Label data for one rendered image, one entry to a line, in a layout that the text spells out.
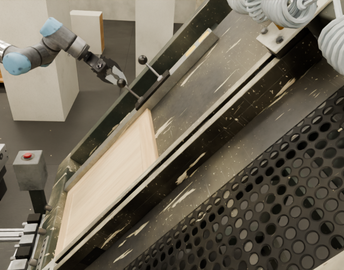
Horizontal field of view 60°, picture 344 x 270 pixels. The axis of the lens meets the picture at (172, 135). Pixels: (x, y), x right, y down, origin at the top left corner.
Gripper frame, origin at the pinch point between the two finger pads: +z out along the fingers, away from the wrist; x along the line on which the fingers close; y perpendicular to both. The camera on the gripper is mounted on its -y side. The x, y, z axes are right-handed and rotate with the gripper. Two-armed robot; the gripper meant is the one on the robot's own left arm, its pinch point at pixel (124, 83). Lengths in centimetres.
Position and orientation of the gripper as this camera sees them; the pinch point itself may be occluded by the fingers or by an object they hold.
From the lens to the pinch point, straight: 123.5
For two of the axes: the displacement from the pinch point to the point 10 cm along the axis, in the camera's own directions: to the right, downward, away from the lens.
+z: 7.2, 5.1, 4.7
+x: -5.8, 8.1, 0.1
